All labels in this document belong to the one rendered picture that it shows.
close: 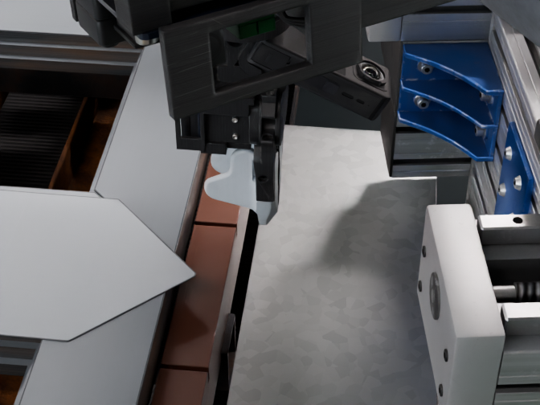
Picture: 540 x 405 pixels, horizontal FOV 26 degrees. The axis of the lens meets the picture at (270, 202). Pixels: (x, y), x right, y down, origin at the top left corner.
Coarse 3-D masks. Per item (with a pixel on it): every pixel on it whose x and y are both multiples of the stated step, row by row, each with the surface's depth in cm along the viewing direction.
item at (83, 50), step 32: (0, 32) 131; (0, 64) 132; (32, 64) 131; (64, 64) 131; (96, 64) 130; (128, 64) 130; (64, 192) 109; (192, 192) 110; (160, 320) 97; (0, 352) 96; (32, 352) 96; (160, 352) 98
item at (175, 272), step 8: (168, 248) 103; (168, 256) 102; (176, 256) 102; (168, 264) 101; (176, 264) 101; (184, 264) 101; (168, 272) 100; (176, 272) 100; (184, 272) 100; (192, 272) 100; (160, 280) 100; (168, 280) 100; (176, 280) 100; (184, 280) 100; (160, 288) 99; (168, 288) 99
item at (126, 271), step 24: (120, 216) 106; (120, 240) 104; (144, 240) 104; (96, 264) 101; (120, 264) 101; (144, 264) 101; (96, 288) 99; (120, 288) 99; (144, 288) 99; (96, 312) 97; (120, 312) 97; (72, 336) 95
